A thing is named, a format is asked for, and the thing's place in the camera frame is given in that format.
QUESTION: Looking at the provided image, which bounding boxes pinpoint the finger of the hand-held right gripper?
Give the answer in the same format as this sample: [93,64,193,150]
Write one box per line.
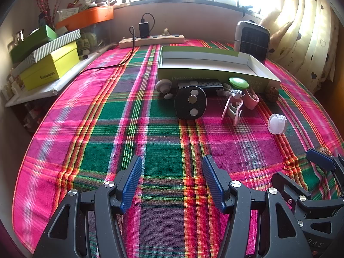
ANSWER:
[271,171,327,222]
[306,148,344,198]

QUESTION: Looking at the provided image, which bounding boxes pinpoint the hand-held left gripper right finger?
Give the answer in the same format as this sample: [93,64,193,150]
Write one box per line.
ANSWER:
[202,154,313,258]

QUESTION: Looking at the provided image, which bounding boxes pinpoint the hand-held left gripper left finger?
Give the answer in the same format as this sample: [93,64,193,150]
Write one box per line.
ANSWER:
[32,155,143,258]

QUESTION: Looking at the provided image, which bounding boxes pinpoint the white round cap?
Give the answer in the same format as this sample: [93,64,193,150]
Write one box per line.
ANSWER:
[268,114,287,135]

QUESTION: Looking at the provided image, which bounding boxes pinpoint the pink clip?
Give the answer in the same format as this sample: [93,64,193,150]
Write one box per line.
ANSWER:
[243,87,260,110]
[222,97,244,126]

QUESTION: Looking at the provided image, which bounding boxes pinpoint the black round device metal discs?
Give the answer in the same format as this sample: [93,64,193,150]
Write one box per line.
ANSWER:
[174,85,207,121]

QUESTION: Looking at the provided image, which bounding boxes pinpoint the black perforated rectangular device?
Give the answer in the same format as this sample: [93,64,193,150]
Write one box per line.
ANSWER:
[176,78,224,96]

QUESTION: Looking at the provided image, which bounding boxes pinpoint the white suction knob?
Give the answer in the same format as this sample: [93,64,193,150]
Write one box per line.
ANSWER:
[155,79,174,99]

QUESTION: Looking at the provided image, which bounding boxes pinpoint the green cardboard box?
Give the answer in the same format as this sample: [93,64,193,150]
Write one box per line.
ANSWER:
[157,46,282,90]

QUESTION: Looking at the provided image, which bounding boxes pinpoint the pink green plaid tablecloth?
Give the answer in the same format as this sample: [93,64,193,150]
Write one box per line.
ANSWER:
[12,38,344,258]

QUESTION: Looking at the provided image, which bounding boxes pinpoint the white board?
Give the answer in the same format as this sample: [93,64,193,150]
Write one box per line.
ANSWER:
[5,50,108,108]

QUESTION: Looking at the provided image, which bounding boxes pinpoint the cream heart print curtain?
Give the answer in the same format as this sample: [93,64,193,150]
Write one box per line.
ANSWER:
[259,0,340,86]

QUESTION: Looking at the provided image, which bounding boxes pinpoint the grey space heater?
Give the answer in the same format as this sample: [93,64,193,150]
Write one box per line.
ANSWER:
[234,20,270,62]

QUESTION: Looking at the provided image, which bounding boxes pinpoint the yellow-green box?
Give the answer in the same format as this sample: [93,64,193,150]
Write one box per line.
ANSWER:
[19,41,80,91]

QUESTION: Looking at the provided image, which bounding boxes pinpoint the beige power strip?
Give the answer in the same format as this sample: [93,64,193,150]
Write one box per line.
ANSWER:
[119,34,185,49]

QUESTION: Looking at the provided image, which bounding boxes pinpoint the striped box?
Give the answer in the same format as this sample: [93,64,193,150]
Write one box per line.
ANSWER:
[12,29,81,77]

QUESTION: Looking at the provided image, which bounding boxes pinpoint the orange box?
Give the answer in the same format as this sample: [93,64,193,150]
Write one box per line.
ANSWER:
[55,6,114,31]

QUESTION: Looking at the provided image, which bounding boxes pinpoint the dark green box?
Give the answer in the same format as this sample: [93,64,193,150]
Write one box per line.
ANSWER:
[9,24,58,63]

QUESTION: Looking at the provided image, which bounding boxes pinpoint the red flower branches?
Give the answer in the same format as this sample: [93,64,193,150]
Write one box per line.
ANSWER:
[31,0,72,29]

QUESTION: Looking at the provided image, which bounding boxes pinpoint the black power strip cord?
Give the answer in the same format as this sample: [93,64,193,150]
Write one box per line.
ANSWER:
[79,26,136,73]

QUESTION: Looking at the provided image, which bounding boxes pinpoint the black charger cable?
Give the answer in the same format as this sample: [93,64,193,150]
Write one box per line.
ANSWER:
[140,13,156,37]

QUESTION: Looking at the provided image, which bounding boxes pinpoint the black window handle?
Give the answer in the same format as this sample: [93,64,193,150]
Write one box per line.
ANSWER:
[238,5,254,17]

